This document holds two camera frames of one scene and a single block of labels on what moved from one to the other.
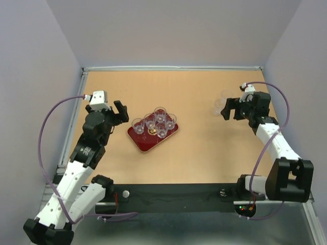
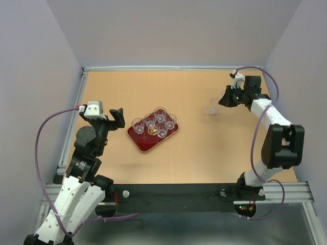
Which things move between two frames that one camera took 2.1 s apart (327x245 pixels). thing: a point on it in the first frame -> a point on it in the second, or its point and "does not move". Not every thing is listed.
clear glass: (170, 119) does not move
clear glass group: (218, 104) -> (210, 109)
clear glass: (150, 119) does not move
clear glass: (160, 113) does not move
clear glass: (162, 129) does not move
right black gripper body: (246, 109) -> (233, 97)
